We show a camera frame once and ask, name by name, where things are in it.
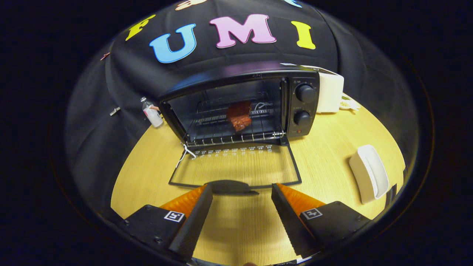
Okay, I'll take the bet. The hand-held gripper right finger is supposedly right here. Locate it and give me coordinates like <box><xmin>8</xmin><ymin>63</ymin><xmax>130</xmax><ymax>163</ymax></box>
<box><xmin>271</xmin><ymin>183</ymin><xmax>372</xmax><ymax>260</ymax></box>

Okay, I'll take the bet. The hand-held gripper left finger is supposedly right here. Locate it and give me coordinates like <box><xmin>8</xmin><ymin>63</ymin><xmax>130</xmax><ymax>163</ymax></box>
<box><xmin>124</xmin><ymin>184</ymin><xmax>214</xmax><ymax>261</ymax></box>

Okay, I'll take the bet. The red meat slice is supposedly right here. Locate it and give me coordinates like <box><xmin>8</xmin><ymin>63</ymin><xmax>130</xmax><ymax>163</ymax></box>
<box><xmin>226</xmin><ymin>101</ymin><xmax>252</xmax><ymax>132</ymax></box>

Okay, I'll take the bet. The black toaster oven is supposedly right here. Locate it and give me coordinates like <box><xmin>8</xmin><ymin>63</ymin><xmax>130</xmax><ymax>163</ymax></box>
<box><xmin>158</xmin><ymin>61</ymin><xmax>320</xmax><ymax>195</ymax></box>

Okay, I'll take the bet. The white pop-up toaster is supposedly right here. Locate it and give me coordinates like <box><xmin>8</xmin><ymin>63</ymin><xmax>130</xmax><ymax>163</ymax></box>
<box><xmin>281</xmin><ymin>63</ymin><xmax>345</xmax><ymax>113</ymax></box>

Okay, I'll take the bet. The white rectangular dish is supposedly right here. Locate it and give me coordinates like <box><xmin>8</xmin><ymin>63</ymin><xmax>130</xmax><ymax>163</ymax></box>
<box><xmin>349</xmin><ymin>144</ymin><xmax>389</xmax><ymax>205</ymax></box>

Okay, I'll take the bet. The small clear plastic bottle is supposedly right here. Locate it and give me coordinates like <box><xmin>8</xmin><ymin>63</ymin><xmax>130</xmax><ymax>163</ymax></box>
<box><xmin>140</xmin><ymin>97</ymin><xmax>164</xmax><ymax>128</ymax></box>

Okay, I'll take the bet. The white dish with green beans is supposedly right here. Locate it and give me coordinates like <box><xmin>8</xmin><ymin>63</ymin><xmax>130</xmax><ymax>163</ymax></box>
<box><xmin>339</xmin><ymin>94</ymin><xmax>361</xmax><ymax>111</ymax></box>

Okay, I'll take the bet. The black backdrop cloth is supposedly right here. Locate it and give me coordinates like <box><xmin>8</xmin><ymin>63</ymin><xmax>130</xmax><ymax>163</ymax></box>
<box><xmin>65</xmin><ymin>0</ymin><xmax>420</xmax><ymax>222</ymax></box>

